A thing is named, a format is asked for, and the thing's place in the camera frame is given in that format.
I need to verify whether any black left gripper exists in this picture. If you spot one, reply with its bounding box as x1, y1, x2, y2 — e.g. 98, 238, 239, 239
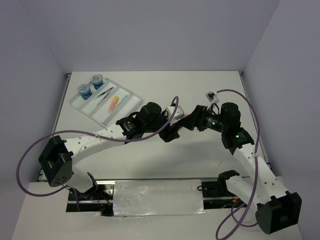
143, 107, 179, 142

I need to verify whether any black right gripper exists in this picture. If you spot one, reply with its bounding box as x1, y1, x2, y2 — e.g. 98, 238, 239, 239
177, 104, 228, 133

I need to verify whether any pink capped bottle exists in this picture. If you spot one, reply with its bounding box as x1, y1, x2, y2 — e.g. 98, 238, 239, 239
179, 114, 190, 121

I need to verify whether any orange highlighter marker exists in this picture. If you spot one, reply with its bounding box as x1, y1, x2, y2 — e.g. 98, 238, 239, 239
108, 96, 119, 113

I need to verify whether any blue ink refill pen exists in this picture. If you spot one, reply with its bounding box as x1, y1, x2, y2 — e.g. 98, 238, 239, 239
97, 87, 114, 98

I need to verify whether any blue slime jar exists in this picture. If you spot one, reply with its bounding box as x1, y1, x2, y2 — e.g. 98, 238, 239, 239
90, 74, 104, 90
77, 84, 92, 100

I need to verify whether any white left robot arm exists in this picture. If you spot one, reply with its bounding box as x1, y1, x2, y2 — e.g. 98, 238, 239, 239
38, 102, 185, 200

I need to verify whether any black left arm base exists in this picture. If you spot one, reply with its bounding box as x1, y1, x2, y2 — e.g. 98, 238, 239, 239
66, 183, 115, 217

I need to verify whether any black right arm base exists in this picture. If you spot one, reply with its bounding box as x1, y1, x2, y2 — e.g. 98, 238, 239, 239
197, 180, 240, 210

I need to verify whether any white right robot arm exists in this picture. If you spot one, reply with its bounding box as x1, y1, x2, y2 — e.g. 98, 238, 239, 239
178, 102, 302, 235

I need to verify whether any silver foil cover plate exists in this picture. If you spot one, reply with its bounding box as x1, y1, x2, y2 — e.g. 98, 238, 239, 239
113, 179, 205, 217

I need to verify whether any white compartment tray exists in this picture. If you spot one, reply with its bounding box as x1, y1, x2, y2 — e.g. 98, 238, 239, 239
69, 77, 143, 127

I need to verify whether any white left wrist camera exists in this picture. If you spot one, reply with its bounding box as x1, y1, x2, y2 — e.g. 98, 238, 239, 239
165, 105, 185, 125

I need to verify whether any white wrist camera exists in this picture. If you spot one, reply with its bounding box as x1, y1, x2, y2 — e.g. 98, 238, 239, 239
165, 105, 185, 125
205, 91, 220, 109

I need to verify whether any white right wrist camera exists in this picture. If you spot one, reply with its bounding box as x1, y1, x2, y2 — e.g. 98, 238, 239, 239
205, 91, 220, 109

